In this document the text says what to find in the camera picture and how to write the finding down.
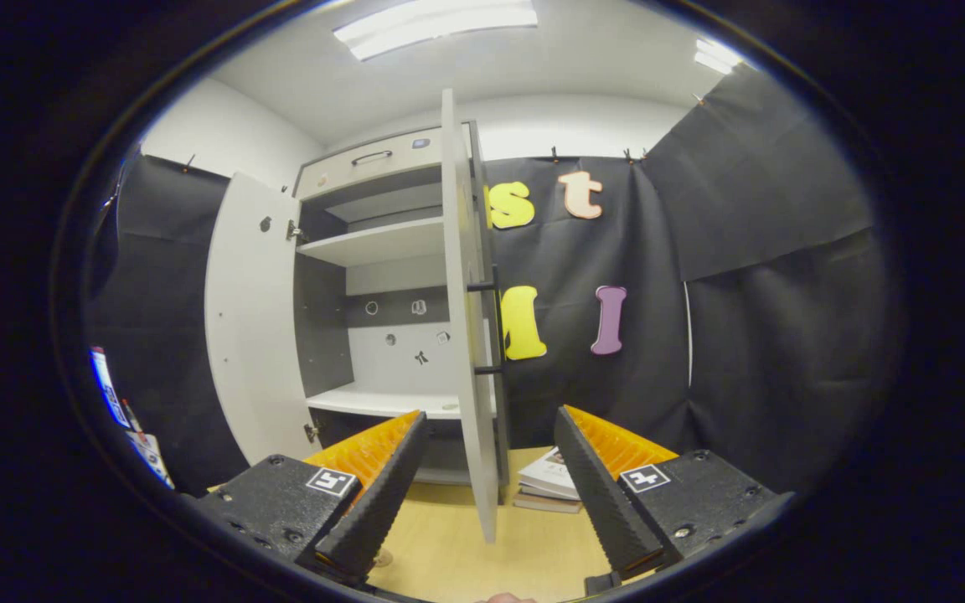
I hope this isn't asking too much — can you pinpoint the white book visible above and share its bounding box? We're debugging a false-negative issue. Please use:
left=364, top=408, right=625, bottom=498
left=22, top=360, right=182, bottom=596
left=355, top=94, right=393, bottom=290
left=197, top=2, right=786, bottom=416
left=518, top=446, right=584, bottom=502

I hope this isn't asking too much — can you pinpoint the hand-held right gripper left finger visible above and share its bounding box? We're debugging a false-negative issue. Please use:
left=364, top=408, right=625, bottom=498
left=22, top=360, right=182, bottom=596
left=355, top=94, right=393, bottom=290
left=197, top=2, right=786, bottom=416
left=196, top=409, right=430, bottom=580

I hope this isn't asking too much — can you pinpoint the white cabinet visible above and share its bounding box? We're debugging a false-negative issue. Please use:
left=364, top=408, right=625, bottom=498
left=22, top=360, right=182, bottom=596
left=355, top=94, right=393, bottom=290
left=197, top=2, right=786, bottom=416
left=292, top=126, right=500, bottom=487

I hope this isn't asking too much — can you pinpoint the white cabinet door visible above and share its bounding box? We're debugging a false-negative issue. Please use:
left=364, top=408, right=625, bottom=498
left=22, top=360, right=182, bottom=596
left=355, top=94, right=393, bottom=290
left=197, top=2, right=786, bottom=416
left=441, top=88, right=510, bottom=545
left=204, top=172, right=324, bottom=466

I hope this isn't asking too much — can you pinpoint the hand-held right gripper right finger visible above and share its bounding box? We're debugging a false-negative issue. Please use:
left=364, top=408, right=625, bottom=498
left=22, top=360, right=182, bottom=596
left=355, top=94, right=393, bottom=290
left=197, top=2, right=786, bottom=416
left=555, top=405, right=795, bottom=585

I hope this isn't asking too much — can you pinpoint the brown book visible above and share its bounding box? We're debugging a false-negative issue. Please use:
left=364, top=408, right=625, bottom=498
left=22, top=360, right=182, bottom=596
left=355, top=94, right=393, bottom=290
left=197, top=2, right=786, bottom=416
left=513, top=492, right=584, bottom=514

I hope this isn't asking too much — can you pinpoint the black backdrop cloth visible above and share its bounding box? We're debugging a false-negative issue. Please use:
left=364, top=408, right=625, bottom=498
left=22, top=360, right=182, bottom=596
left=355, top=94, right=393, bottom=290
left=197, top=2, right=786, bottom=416
left=85, top=151, right=249, bottom=495
left=482, top=67, right=890, bottom=495

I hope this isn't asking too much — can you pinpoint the small ceiling light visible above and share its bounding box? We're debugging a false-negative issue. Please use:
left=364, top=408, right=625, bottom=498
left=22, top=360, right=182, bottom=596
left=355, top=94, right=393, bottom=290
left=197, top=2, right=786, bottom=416
left=694, top=39, right=743, bottom=75

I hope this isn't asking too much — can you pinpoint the long ceiling light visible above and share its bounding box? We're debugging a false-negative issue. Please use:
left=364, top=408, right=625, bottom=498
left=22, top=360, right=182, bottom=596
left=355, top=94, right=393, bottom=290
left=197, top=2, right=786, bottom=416
left=333, top=0, right=539, bottom=61

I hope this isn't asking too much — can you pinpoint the computer monitor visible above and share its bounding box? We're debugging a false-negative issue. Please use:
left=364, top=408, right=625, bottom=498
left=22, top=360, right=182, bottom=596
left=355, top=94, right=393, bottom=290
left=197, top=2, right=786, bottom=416
left=89, top=346, right=130, bottom=430

